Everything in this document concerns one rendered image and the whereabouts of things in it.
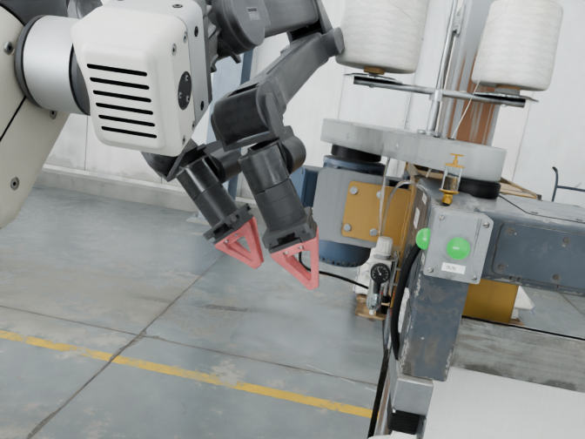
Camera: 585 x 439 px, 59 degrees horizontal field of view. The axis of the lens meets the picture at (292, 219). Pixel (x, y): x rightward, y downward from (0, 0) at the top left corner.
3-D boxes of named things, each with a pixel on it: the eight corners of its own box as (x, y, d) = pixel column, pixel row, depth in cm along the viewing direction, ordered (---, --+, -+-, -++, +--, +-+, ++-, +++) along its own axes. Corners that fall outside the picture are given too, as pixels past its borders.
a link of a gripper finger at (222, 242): (279, 248, 91) (248, 205, 90) (271, 260, 84) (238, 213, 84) (249, 268, 93) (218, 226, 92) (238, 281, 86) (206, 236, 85)
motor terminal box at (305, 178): (295, 219, 115) (302, 168, 113) (283, 208, 125) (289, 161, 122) (329, 221, 118) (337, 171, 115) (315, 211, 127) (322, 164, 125)
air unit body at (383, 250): (361, 318, 98) (376, 239, 94) (362, 308, 102) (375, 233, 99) (385, 322, 97) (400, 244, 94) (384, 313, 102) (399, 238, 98)
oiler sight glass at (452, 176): (441, 190, 74) (447, 165, 73) (439, 187, 76) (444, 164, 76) (459, 192, 74) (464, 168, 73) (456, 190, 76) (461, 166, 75)
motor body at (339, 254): (304, 263, 120) (319, 157, 115) (311, 246, 135) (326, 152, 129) (368, 274, 118) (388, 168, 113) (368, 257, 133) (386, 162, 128)
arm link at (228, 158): (144, 162, 89) (161, 128, 84) (187, 142, 98) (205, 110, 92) (191, 211, 88) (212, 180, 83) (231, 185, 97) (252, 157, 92)
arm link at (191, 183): (166, 176, 86) (184, 160, 83) (192, 162, 92) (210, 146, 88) (191, 210, 87) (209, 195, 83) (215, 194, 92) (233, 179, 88)
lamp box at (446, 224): (422, 274, 70) (436, 210, 68) (420, 265, 74) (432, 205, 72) (479, 285, 69) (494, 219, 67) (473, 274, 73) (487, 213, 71)
